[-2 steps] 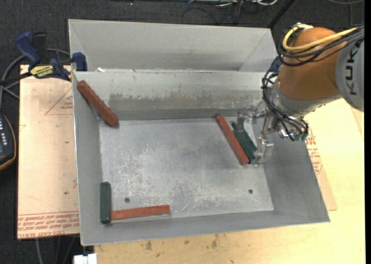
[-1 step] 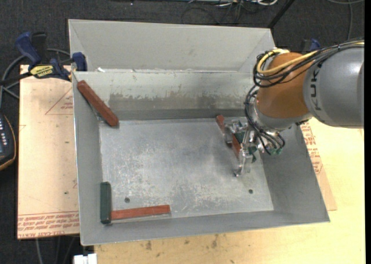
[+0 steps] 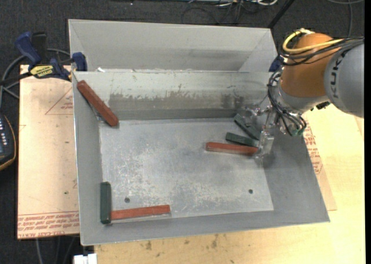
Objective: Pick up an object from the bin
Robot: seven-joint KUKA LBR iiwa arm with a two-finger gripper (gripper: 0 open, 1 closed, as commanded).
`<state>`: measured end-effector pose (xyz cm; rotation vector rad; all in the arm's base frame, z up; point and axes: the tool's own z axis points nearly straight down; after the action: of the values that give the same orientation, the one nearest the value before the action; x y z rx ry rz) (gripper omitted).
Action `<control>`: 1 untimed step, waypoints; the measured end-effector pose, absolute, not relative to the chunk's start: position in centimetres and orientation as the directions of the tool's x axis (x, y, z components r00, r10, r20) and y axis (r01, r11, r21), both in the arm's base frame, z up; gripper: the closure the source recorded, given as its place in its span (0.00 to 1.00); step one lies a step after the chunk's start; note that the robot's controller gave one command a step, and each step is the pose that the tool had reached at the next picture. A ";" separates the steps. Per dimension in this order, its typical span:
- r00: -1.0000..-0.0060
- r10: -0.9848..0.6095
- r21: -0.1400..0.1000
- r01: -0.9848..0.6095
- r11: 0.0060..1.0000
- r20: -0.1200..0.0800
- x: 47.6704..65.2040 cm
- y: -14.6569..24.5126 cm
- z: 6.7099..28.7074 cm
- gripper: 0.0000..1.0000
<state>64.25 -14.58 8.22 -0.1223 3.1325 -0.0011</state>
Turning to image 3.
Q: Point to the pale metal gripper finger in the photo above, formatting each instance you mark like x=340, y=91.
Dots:
x=263, y=144
x=270, y=148

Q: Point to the dark green flat block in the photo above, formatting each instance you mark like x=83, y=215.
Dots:
x=246, y=126
x=105, y=202
x=242, y=139

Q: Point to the red-brown flat block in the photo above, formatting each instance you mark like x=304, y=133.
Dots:
x=140, y=212
x=97, y=102
x=230, y=148

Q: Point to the grey metal bin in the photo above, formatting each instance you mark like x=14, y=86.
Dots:
x=179, y=170

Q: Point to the brown cardboard board red print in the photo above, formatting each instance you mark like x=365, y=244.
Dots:
x=46, y=155

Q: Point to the black cylinder on white bracket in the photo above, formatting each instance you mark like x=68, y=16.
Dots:
x=321, y=105

